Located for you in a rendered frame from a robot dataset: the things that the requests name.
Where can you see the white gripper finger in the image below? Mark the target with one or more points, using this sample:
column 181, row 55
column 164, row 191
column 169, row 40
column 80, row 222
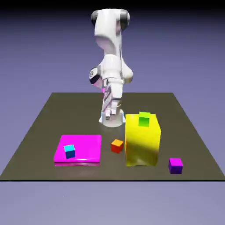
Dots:
column 113, row 108
column 107, row 116

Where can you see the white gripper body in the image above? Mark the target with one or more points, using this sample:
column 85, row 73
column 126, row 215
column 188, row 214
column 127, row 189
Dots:
column 115, row 91

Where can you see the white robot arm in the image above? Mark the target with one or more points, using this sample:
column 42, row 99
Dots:
column 109, row 44

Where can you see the small orange cube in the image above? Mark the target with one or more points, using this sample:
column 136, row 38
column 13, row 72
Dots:
column 116, row 145

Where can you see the small green cube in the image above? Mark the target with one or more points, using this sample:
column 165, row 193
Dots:
column 144, row 120

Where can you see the small cyan cube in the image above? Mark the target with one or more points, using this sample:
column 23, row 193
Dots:
column 69, row 151

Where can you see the small purple cube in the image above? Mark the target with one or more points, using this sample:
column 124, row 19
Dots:
column 175, row 166

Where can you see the large magenta box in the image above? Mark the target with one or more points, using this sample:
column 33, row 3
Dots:
column 82, row 147

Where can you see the large yellow box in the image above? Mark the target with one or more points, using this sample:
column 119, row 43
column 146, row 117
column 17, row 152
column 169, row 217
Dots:
column 142, row 145

